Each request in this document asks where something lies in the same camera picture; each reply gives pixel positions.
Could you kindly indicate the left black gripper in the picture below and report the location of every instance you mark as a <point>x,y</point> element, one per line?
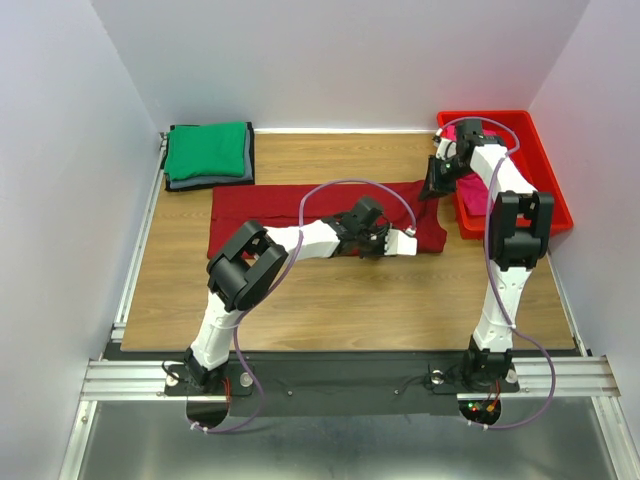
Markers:
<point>373,243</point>

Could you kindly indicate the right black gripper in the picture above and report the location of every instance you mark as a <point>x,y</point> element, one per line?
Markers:
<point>436,176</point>

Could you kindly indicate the dark red t shirt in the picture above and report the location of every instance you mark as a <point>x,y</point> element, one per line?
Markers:
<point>278,206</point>

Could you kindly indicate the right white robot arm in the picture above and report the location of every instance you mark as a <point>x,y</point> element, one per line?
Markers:
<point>517,229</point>

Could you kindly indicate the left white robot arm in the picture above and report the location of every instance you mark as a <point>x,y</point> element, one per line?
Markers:
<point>247,267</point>

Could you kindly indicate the pink t shirt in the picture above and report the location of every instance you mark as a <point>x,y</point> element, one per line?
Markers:
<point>470,187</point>

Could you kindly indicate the red plastic bin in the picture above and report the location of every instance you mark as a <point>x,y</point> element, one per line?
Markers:
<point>530,159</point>

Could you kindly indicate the folded green t shirt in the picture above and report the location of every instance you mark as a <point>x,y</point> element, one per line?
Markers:
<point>206,150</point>

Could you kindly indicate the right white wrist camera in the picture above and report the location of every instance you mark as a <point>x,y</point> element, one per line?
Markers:
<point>445,142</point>

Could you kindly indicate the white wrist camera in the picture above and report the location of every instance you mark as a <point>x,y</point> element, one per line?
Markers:
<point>399,243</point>
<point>445,142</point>

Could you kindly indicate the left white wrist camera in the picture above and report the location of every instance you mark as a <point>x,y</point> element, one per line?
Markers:
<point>399,243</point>

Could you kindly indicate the aluminium rail frame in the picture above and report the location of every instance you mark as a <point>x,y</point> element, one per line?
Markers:
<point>563,423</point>

